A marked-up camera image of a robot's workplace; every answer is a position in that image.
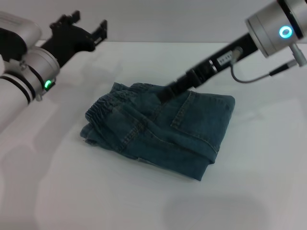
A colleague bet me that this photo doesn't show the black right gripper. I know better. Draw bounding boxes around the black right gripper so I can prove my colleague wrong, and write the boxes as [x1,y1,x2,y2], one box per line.
[158,31,260,105]

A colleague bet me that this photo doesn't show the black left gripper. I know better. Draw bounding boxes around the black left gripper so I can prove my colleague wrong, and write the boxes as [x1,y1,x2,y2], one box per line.
[35,10,108,70]

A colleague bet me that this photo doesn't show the blue denim shorts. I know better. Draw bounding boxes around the blue denim shorts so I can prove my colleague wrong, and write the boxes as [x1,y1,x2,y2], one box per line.
[80,81,236,183]

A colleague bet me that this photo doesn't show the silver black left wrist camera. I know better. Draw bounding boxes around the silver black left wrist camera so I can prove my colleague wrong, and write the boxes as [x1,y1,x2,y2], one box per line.
[0,11,43,63]

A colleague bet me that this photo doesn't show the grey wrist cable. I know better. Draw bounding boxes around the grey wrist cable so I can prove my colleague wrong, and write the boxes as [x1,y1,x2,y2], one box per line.
[229,46,307,83]

